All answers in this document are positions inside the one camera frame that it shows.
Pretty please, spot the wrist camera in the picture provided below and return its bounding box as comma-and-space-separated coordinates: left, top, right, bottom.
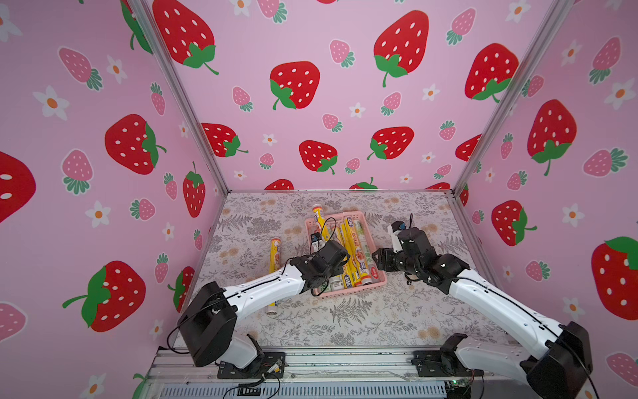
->
310, 232, 325, 254
387, 221, 406, 253

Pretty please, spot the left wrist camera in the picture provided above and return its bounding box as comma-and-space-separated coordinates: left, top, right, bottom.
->
310, 232, 325, 254

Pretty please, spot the right aluminium corner post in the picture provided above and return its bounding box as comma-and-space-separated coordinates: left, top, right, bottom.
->
450, 0, 573, 199

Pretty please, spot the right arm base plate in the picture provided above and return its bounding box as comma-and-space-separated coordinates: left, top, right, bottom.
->
410, 350, 484, 378

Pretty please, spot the left aluminium corner post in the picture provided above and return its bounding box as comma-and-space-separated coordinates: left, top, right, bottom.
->
131, 0, 229, 198

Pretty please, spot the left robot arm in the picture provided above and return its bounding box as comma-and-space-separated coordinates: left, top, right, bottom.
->
177, 241, 350, 370

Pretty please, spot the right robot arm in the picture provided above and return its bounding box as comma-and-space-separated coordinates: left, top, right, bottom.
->
372, 222, 593, 398

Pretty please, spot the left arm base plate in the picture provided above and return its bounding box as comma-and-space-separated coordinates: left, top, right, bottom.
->
217, 351, 286, 380

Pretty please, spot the pink plastic basket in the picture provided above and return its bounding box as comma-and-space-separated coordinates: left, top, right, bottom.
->
306, 204, 386, 298

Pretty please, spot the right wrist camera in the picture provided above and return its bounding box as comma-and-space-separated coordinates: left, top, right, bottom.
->
387, 221, 406, 253

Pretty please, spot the left camera black cable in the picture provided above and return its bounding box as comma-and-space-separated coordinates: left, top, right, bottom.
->
318, 216, 339, 250

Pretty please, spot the aluminium front rail frame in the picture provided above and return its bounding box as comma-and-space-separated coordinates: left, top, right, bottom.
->
139, 347, 536, 398

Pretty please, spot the white green wrap roll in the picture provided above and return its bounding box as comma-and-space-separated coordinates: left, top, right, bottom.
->
355, 219, 380, 283

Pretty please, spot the aluminium corner post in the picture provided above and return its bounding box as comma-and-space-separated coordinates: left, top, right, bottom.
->
131, 0, 229, 198
450, 0, 573, 199

